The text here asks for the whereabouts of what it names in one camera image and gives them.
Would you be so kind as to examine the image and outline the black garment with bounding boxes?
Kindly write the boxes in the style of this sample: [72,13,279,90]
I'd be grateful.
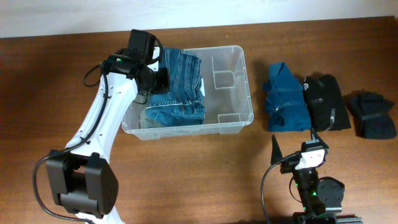
[303,74,351,132]

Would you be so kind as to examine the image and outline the white label in bin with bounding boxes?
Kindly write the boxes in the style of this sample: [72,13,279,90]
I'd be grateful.
[200,78,205,96]

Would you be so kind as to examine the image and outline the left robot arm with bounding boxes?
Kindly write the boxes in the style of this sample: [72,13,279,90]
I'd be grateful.
[32,29,170,223]

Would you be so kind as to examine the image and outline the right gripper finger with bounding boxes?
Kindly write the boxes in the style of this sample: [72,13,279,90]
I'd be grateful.
[271,134,283,165]
[310,128,328,149]

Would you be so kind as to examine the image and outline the clear plastic storage bin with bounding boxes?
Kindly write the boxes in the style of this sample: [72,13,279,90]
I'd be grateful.
[122,45,254,140]

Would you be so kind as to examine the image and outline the teal blue garment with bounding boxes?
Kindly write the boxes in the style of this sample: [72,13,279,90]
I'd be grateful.
[263,62,312,132]

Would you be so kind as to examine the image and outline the dark navy garment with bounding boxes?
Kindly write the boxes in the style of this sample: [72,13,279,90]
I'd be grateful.
[349,91,397,140]

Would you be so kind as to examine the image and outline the light blue jeans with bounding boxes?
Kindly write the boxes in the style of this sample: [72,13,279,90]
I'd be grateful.
[140,110,157,129]

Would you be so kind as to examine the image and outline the dark blue jeans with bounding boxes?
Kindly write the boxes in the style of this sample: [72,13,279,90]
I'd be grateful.
[144,47,206,128]

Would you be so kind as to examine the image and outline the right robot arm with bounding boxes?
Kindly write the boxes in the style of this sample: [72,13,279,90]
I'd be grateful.
[263,129,363,224]

